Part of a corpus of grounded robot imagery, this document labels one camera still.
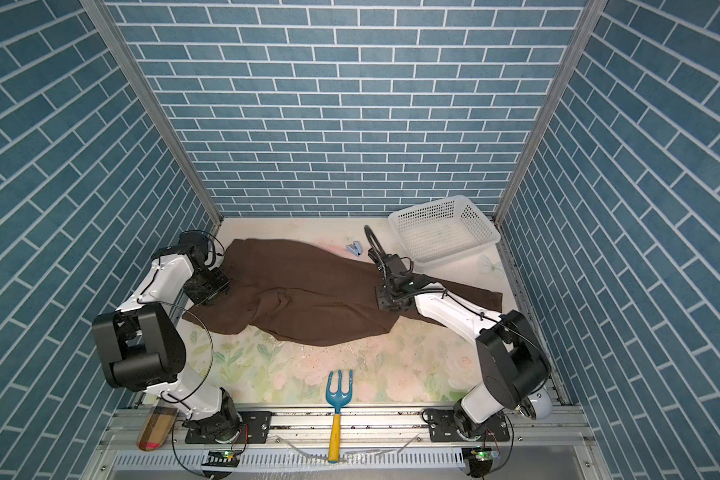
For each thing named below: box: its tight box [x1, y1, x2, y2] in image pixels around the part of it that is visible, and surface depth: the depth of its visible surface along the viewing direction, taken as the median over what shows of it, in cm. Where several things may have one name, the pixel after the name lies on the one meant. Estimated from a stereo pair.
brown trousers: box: [184, 239, 503, 347], surface depth 94 cm
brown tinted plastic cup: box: [136, 406, 179, 452], surface depth 73 cm
